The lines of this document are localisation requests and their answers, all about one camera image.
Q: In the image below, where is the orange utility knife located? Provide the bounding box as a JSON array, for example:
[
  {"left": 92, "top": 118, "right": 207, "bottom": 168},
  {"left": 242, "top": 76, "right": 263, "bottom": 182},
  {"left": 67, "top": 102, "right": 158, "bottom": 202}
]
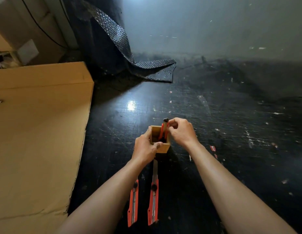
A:
[
  {"left": 148, "top": 159, "right": 159, "bottom": 226},
  {"left": 127, "top": 179, "right": 139, "bottom": 227},
  {"left": 158, "top": 118, "right": 169, "bottom": 141}
]

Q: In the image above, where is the black bubble wrap sheet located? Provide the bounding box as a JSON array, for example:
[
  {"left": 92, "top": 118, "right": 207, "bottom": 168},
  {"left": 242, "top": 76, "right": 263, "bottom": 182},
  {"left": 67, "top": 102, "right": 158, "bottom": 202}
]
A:
[{"left": 63, "top": 0, "right": 177, "bottom": 83}]

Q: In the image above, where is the small wooden holder box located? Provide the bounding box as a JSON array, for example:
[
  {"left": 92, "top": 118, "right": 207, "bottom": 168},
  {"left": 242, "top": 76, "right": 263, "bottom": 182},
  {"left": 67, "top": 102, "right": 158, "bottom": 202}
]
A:
[{"left": 150, "top": 125, "right": 171, "bottom": 154}]

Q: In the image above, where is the large cardboard sheet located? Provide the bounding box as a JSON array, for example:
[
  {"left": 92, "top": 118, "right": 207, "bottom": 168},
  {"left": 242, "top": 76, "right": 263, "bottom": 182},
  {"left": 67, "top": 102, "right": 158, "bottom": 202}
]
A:
[{"left": 0, "top": 61, "right": 94, "bottom": 234}]

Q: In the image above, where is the white wall outlet plate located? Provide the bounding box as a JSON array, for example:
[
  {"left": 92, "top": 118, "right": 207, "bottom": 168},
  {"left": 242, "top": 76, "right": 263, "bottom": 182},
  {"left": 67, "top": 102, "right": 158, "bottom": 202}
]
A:
[{"left": 17, "top": 39, "right": 39, "bottom": 65}]

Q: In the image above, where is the person's left hand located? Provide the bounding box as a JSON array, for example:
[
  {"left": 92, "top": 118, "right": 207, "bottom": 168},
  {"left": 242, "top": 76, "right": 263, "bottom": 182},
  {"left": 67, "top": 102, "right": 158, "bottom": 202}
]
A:
[{"left": 131, "top": 126, "right": 164, "bottom": 166}]

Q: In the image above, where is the person's right forearm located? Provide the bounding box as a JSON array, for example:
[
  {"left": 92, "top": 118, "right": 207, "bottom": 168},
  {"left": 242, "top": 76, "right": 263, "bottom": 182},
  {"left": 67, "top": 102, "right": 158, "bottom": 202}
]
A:
[{"left": 187, "top": 142, "right": 298, "bottom": 234}]

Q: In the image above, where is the person's right hand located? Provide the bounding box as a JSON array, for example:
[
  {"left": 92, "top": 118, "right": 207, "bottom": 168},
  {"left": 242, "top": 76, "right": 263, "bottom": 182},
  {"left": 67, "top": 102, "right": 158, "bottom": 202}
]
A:
[{"left": 168, "top": 117, "right": 200, "bottom": 151}]

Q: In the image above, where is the black cable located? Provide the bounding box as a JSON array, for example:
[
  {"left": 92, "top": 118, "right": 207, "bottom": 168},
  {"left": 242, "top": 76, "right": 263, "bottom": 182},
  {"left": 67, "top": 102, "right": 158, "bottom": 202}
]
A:
[{"left": 20, "top": 0, "right": 68, "bottom": 49}]

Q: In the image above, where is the person's left forearm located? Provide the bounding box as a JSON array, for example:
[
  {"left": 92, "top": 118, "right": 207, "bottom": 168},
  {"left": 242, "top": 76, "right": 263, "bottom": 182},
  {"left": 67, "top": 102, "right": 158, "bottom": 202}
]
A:
[{"left": 55, "top": 159, "right": 151, "bottom": 234}]

